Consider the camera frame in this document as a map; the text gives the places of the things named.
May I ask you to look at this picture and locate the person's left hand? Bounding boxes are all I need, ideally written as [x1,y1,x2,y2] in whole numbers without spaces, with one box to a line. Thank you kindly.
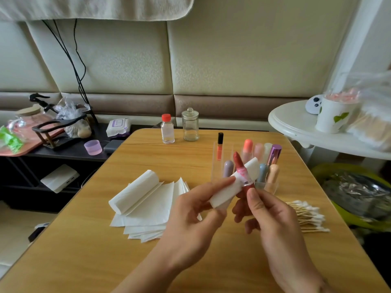
[160,177,236,272]

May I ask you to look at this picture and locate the person's right hand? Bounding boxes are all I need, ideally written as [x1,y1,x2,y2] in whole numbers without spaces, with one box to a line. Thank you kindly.
[232,186,321,293]

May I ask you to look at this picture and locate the pile of cotton swabs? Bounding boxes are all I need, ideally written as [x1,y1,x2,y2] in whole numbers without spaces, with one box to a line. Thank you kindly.
[287,200,331,234]

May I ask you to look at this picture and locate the stack of white tissues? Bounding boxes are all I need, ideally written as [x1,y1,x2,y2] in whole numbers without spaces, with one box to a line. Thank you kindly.
[109,169,202,243]

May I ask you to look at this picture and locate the white tissue sheet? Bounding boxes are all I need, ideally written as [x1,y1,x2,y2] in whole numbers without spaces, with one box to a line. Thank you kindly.
[209,157,260,209]

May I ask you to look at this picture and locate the red lipstick pink tube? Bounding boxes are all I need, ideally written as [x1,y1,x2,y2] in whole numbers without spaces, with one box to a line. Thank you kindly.
[232,151,254,187]

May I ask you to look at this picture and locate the yellow-green bin with bag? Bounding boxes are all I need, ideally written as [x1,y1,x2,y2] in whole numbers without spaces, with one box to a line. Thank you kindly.
[312,163,391,232]

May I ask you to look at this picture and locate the clear bottle red cap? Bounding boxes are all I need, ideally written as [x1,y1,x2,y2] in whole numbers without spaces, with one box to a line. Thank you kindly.
[160,113,176,144]

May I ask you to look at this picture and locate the glass jar with lid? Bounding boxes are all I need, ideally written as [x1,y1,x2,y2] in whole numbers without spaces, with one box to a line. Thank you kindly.
[181,107,200,142]

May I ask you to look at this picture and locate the white round side table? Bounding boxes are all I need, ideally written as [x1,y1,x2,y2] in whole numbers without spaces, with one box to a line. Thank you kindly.
[268,99,391,161]

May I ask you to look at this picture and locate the wet wipes pack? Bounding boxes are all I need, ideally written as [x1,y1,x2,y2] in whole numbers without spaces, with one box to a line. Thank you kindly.
[105,118,131,138]

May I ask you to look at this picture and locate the small purple plastic cup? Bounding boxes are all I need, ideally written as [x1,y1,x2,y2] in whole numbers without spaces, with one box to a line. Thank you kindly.
[83,140,103,156]

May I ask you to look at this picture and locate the white mug green leaf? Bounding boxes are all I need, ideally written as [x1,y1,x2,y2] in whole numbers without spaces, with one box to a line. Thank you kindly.
[315,91,360,134]

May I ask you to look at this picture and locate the black low shelf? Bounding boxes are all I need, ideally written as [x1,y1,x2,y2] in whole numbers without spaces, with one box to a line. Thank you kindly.
[0,119,163,214]

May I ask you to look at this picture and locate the white power bank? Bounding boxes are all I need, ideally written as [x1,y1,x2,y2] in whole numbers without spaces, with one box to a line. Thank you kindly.
[40,164,80,194]

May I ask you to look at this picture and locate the white panda figure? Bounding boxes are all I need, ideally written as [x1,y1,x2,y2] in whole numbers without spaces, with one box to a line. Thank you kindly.
[305,94,323,115]

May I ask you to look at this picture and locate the crumpled clear plastic bag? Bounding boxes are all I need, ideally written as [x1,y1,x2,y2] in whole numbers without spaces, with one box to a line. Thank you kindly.
[55,96,92,139]

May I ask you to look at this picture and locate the pink tray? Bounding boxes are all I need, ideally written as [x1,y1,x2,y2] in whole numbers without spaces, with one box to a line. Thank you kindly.
[0,116,65,157]

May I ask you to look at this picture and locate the beige padded backrest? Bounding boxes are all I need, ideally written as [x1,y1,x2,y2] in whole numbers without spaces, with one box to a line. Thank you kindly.
[0,0,367,129]

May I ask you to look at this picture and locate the black clip tool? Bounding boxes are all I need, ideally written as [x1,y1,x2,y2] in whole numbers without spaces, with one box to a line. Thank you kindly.
[29,92,57,110]

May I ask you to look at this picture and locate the jar with wooden lid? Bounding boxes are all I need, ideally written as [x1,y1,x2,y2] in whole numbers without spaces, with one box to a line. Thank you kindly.
[13,105,44,135]

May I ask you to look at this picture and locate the green plastic wrapper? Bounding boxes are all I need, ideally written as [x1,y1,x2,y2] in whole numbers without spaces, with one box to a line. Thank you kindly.
[0,125,25,154]

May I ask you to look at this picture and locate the black cables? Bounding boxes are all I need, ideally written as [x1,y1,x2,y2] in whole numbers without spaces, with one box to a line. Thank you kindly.
[42,19,92,110]

